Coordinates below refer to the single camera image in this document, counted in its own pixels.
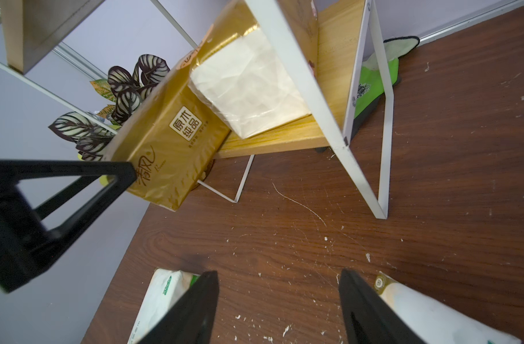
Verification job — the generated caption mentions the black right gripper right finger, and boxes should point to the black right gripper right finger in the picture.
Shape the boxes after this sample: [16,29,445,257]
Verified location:
[339,269,423,344]

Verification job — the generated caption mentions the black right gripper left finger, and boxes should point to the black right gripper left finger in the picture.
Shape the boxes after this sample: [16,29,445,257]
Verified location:
[139,271,219,343]

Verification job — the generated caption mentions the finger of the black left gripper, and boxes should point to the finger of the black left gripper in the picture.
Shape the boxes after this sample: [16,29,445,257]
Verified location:
[0,158,138,294]

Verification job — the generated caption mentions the gold tissue pack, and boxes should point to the gold tissue pack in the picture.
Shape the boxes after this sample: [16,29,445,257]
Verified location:
[101,46,233,212]
[189,1,311,139]

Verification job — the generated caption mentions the white green tissue pack left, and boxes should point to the white green tissue pack left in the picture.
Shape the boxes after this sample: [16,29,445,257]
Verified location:
[127,268,199,344]

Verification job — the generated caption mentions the white green tissue pack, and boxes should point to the white green tissue pack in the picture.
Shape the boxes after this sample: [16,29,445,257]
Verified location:
[127,268,199,344]
[375,272,522,344]

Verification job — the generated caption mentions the white green tissue pack right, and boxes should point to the white green tissue pack right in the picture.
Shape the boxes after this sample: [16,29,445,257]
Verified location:
[375,272,522,344]

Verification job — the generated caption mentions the potted artificial plant amber vase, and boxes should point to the potted artificial plant amber vase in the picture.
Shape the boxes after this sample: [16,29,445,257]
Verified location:
[48,54,171,161]

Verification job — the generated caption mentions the green black work glove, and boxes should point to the green black work glove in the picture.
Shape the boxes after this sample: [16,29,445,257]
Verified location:
[351,36,420,138]

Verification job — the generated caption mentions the white frame wooden shelf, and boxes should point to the white frame wooden shelf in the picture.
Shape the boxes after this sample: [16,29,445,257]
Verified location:
[0,0,395,220]

